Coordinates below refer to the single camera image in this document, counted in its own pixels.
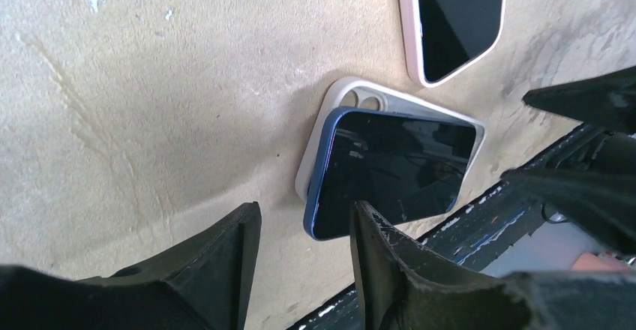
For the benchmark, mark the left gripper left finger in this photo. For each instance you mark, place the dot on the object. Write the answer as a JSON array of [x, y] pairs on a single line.
[[203, 282]]

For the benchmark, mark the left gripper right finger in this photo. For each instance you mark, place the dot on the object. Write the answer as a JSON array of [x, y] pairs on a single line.
[[401, 284]]

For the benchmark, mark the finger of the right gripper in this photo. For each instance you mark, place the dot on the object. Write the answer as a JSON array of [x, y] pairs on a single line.
[[606, 101], [601, 204]]

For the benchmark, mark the dark blue phone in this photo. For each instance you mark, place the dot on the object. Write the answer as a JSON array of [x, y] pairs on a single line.
[[407, 167]]

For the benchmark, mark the black phone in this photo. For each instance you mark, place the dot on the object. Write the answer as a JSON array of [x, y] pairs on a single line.
[[444, 37]]

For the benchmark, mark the clear phone case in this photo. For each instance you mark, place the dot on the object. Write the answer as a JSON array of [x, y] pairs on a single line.
[[356, 92]]

